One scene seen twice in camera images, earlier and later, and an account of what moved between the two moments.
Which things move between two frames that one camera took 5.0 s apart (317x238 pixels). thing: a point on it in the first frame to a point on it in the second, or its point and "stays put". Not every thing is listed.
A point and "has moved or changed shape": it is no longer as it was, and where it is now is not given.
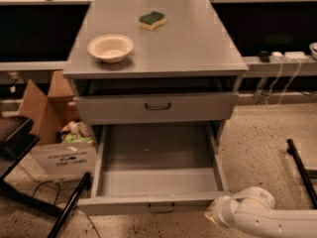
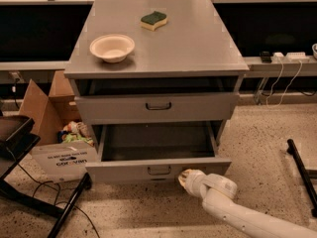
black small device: x=264 y=57 stays put
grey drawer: x=156 y=169 has moved or changed shape
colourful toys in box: x=74 y=132 stays put
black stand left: x=16 y=141 stays put
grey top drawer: x=156 y=108 stays put
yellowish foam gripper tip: x=220 y=209 to x=192 y=179
